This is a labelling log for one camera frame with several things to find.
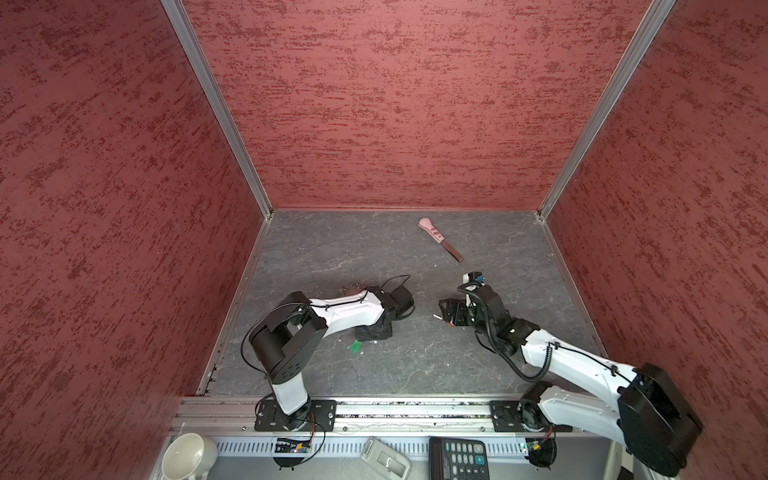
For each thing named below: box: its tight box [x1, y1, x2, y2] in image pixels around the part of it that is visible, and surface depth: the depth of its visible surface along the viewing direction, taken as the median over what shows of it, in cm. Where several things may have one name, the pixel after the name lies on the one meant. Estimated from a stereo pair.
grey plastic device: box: [360, 436, 412, 480], surface depth 67 cm
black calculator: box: [428, 436, 490, 480], surface depth 68 cm
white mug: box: [161, 433, 218, 480], surface depth 65 cm
